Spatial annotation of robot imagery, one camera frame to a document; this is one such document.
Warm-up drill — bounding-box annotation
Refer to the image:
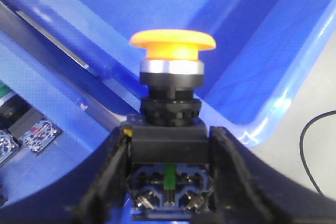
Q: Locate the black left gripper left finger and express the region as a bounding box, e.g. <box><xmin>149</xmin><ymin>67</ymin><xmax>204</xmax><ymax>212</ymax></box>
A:
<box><xmin>70</xmin><ymin>127</ymin><xmax>130</xmax><ymax>223</ymax></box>

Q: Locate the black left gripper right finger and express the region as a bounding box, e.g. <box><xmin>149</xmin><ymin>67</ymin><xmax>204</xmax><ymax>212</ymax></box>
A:
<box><xmin>209</xmin><ymin>126</ymin><xmax>293</xmax><ymax>223</ymax></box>

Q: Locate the blue contact block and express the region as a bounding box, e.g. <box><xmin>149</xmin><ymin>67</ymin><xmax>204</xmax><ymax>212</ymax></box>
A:
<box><xmin>1</xmin><ymin>129</ymin><xmax>22</xmax><ymax>167</ymax></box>
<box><xmin>19</xmin><ymin>118</ymin><xmax>62</xmax><ymax>155</ymax></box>

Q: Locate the left blue plastic crate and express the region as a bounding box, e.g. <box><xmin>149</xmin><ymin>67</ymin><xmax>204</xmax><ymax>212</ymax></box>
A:
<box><xmin>1</xmin><ymin>0</ymin><xmax>145</xmax><ymax>218</ymax></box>

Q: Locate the blue plastic crate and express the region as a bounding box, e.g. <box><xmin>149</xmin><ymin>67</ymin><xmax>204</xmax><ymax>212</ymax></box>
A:
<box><xmin>52</xmin><ymin>0</ymin><xmax>336</xmax><ymax>148</ymax></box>
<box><xmin>1</xmin><ymin>0</ymin><xmax>145</xmax><ymax>218</ymax></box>

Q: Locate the right blue plastic crate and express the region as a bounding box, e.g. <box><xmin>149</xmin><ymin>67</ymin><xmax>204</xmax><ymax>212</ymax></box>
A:
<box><xmin>52</xmin><ymin>0</ymin><xmax>336</xmax><ymax>148</ymax></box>

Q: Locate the black cable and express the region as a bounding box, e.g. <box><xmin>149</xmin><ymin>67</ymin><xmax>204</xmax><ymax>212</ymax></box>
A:
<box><xmin>300</xmin><ymin>109</ymin><xmax>336</xmax><ymax>196</ymax></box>

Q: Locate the green push button switch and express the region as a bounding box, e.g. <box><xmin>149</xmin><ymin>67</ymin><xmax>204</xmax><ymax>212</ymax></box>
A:
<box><xmin>1</xmin><ymin>82</ymin><xmax>44</xmax><ymax>133</ymax></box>

